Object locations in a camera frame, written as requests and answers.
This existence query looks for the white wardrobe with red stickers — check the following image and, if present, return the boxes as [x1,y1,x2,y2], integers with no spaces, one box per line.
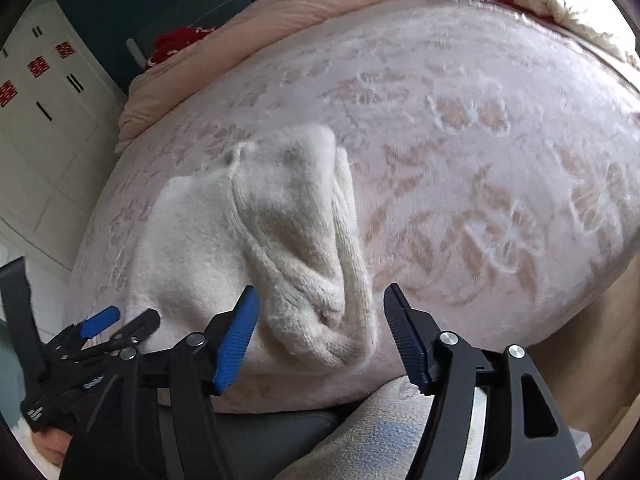
[0,0,129,331]

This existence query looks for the pink folded duvet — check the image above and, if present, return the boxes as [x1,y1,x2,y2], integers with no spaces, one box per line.
[115,0,390,154]

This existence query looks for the red pillow at headboard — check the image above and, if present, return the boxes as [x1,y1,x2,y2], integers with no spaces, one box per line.
[146,26,216,68]

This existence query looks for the operator leg grey pants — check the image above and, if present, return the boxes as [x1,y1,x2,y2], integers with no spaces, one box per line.
[278,377,434,480]

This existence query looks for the pink floral bed blanket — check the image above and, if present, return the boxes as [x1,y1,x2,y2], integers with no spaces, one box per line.
[63,0,639,413]

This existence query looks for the cream fluffy blanket by window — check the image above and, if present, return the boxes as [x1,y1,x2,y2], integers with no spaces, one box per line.
[514,0,639,68]

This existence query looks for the operator left hand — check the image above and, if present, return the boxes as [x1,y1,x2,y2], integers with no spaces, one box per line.
[32,428,72,467]

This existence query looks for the cream knit sweater black hearts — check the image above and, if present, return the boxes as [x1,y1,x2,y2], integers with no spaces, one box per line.
[127,125,378,375]

